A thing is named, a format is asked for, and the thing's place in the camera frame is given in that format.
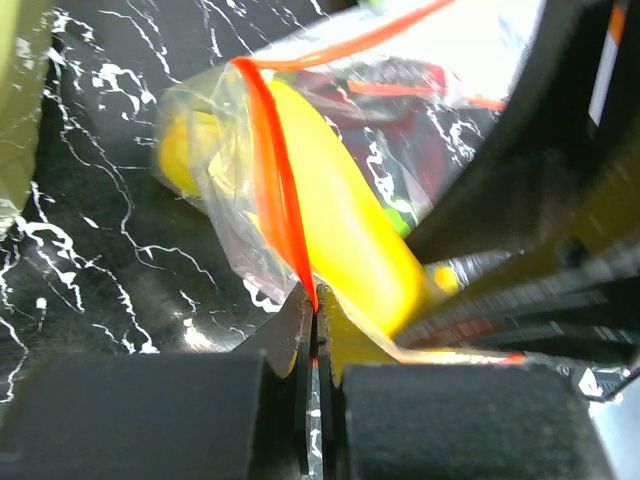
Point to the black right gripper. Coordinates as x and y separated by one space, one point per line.
555 187

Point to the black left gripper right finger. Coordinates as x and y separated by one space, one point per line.
385 420

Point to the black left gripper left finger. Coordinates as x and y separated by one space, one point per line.
235 415

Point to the yellow fake banana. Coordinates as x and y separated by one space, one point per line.
352 245

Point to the clear orange-zip fruit bag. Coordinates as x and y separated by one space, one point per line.
482 47

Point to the green fake starfruit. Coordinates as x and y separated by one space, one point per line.
405 216

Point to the red fake fruit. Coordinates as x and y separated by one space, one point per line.
379 112

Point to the yellow fake starfruit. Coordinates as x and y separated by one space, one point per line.
187 140

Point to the olive green plastic bin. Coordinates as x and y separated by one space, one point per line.
26 37

